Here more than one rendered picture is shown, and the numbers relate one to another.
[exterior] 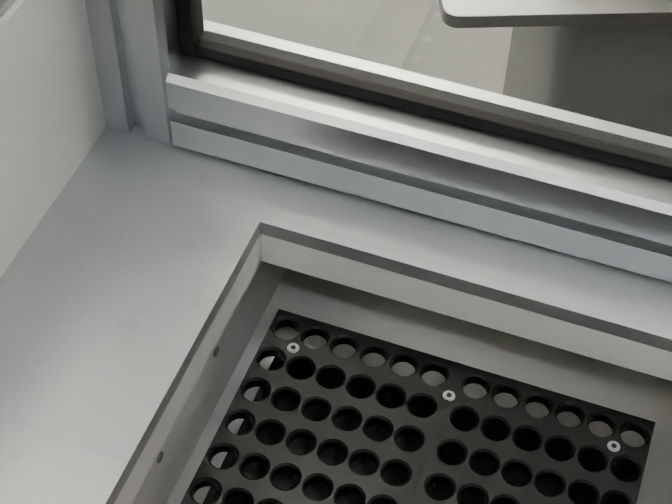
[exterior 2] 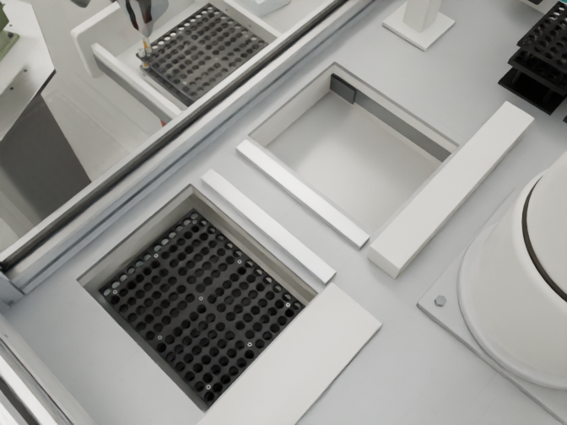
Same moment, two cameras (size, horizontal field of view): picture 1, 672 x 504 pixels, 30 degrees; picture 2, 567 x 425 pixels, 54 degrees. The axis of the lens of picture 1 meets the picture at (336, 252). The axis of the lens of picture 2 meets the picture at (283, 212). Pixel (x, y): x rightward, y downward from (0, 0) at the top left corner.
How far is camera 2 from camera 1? 31 cm
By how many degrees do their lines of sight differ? 38
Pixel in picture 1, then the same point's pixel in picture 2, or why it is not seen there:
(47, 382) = (99, 364)
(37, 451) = (123, 373)
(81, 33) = not seen: outside the picture
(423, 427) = (162, 266)
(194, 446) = not seen: hidden behind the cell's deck
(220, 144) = (40, 278)
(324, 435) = (149, 295)
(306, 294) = not seen: hidden behind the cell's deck
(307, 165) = (67, 255)
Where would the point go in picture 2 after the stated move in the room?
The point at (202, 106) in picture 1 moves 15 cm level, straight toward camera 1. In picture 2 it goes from (28, 276) to (141, 307)
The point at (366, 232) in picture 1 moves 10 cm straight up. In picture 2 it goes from (99, 250) to (73, 214)
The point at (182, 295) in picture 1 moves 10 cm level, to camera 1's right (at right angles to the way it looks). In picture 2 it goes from (90, 313) to (132, 246)
